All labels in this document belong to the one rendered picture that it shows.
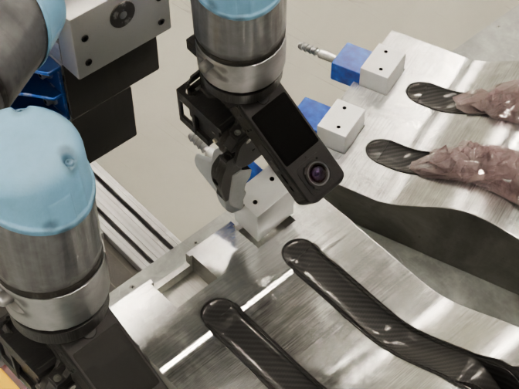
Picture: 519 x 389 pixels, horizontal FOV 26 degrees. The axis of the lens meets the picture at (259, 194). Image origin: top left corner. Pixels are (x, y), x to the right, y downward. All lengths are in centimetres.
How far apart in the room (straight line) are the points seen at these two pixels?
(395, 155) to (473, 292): 18
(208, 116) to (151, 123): 150
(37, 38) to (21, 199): 18
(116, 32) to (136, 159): 115
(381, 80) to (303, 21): 141
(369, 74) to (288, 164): 39
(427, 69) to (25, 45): 68
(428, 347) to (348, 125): 31
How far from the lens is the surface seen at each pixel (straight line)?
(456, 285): 124
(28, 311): 76
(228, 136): 100
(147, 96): 255
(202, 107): 101
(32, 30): 82
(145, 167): 241
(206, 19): 86
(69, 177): 67
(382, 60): 135
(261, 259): 113
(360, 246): 115
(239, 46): 88
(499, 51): 150
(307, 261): 114
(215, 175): 103
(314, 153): 98
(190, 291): 114
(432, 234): 123
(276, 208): 111
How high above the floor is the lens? 180
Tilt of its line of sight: 50 degrees down
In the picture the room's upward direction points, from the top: straight up
